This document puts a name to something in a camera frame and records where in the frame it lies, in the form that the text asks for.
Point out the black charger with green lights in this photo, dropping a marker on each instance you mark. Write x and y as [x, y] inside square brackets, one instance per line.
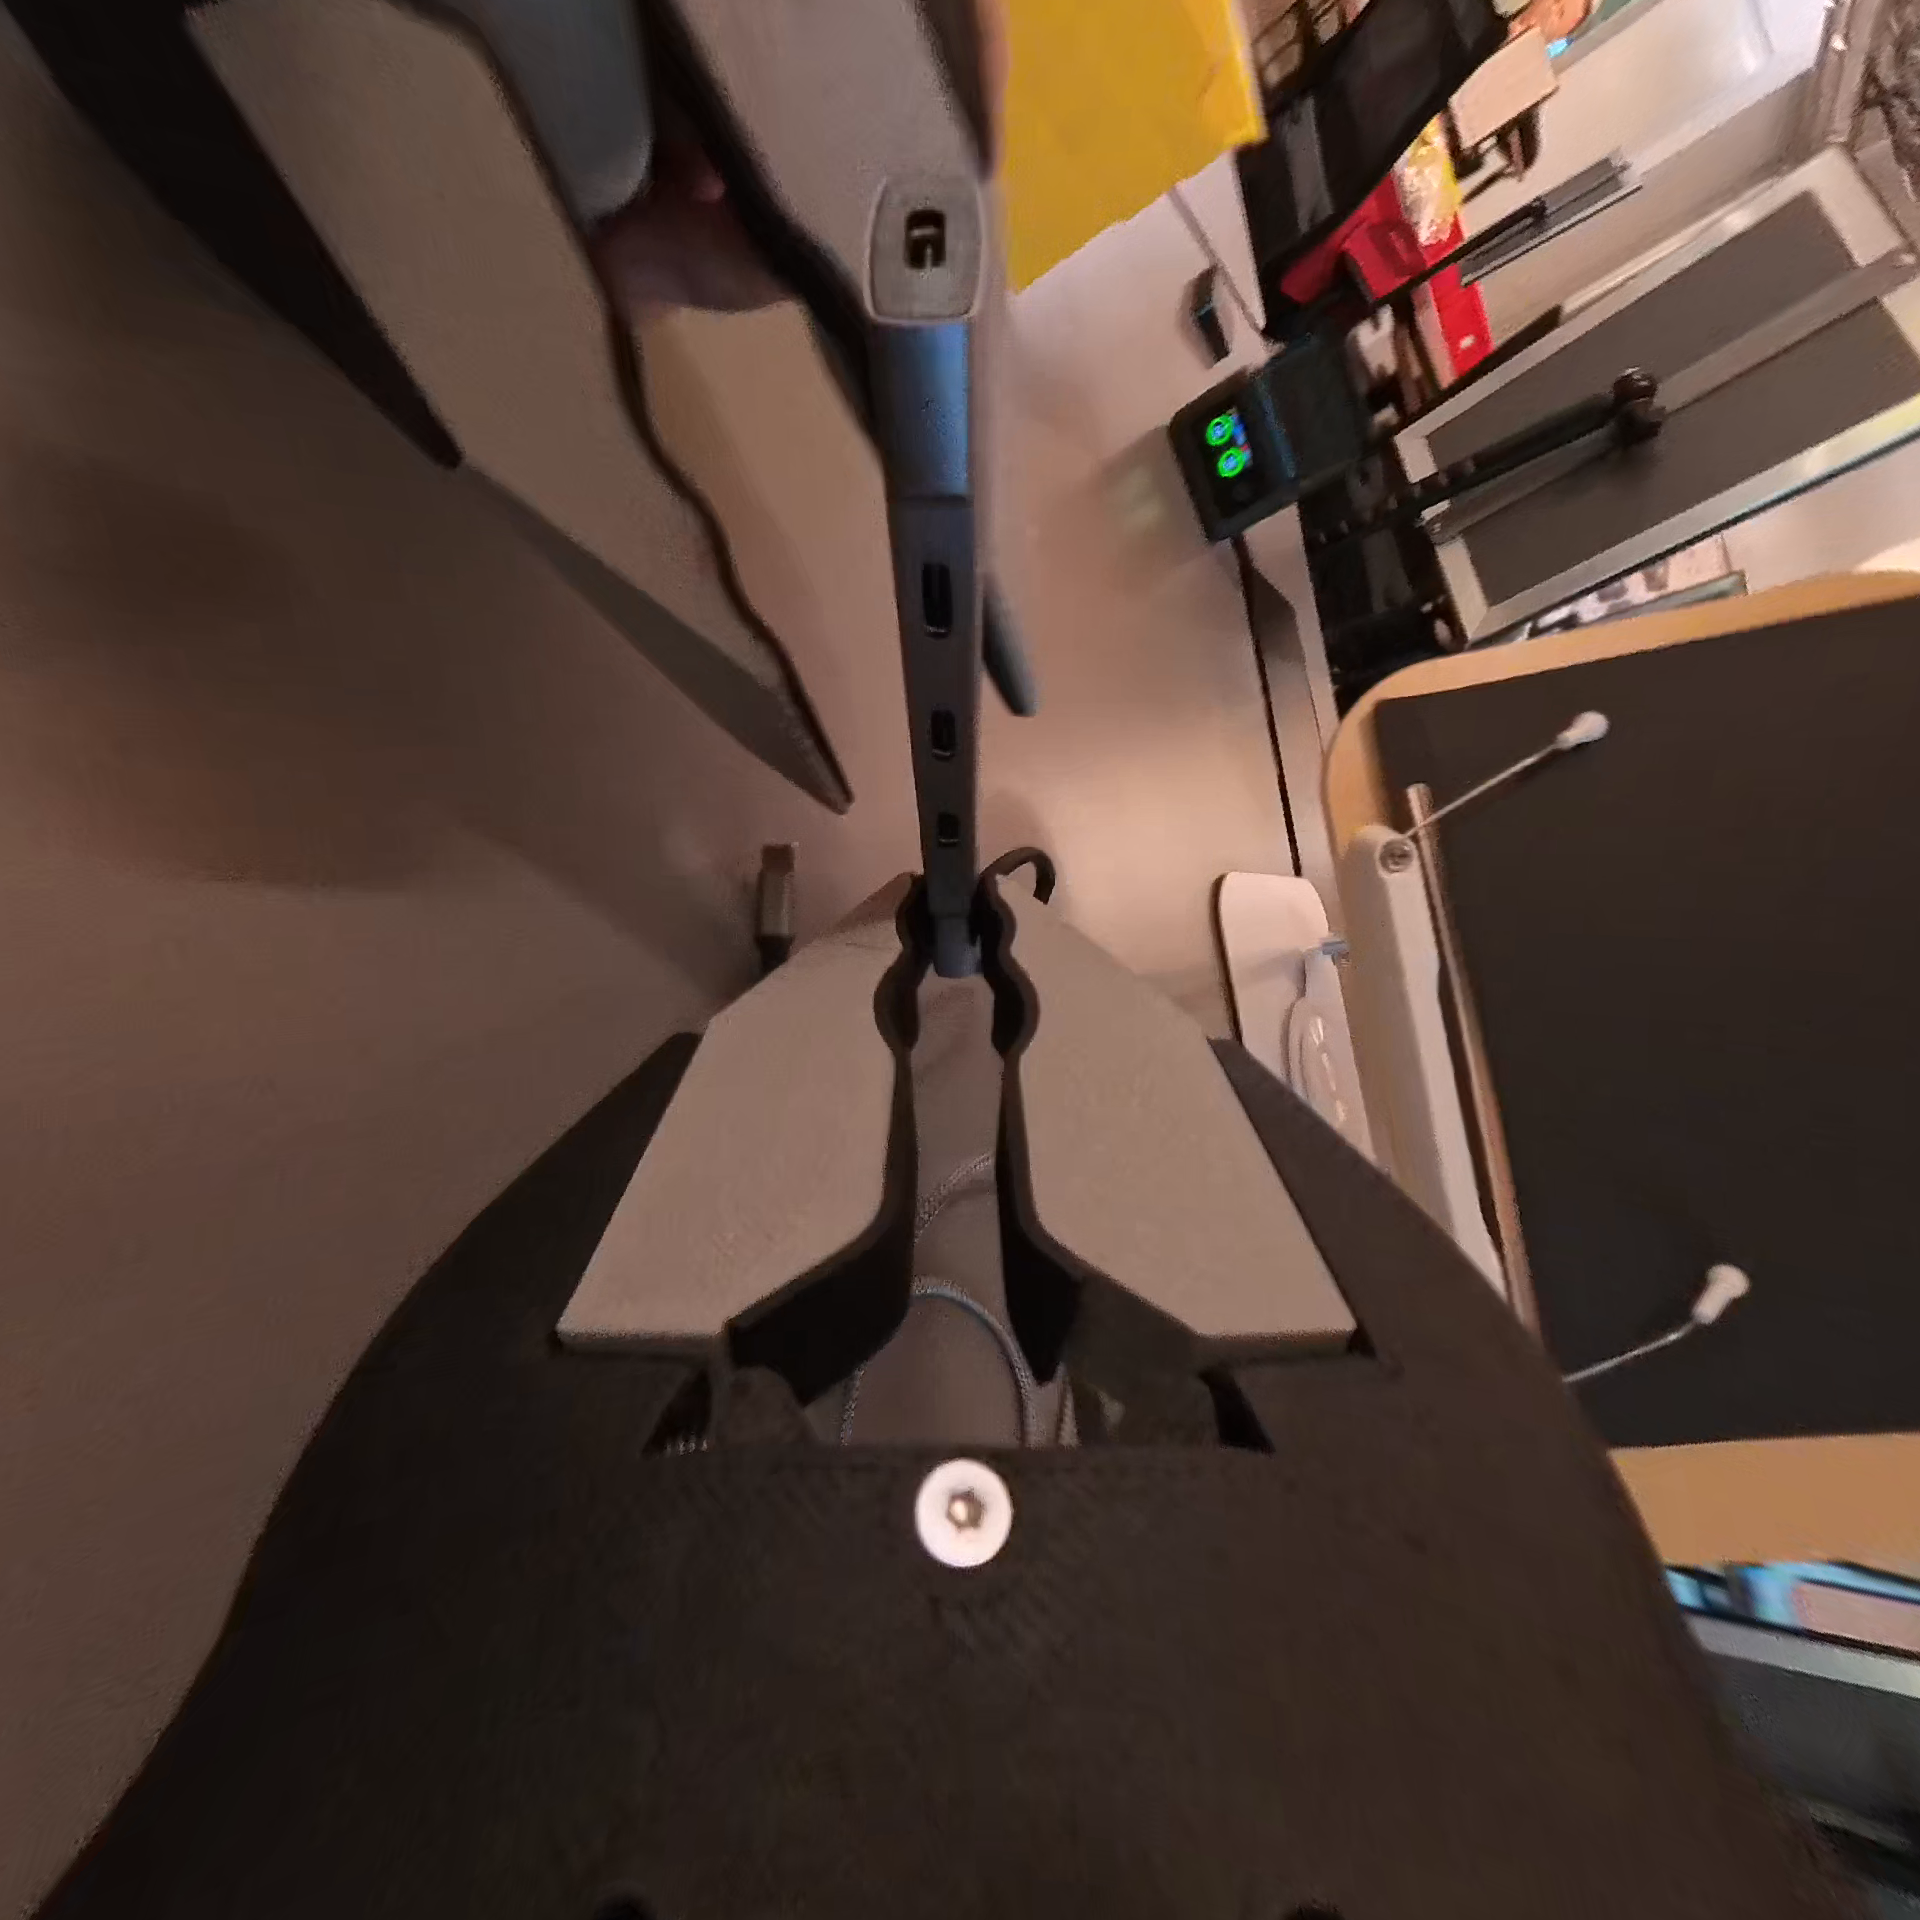
[1289, 436]

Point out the black board with wooden rim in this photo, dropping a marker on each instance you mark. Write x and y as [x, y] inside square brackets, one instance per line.
[1725, 1051]

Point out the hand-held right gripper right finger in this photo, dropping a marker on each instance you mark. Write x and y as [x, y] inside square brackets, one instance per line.
[1156, 1186]

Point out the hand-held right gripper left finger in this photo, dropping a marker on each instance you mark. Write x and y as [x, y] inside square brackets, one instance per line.
[750, 1186]

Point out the yellow box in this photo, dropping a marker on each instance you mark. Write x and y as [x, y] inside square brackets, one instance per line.
[1109, 121]

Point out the small black box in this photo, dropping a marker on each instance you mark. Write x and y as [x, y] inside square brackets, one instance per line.
[1205, 308]

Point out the person's left hand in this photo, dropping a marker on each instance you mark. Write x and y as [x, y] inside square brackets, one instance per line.
[681, 241]

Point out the white stand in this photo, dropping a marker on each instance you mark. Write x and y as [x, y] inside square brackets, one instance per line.
[1266, 946]

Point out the red printed bag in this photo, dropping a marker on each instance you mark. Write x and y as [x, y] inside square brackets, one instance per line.
[1381, 255]

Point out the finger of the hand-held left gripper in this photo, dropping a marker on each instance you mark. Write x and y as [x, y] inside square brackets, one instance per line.
[826, 91]
[452, 301]

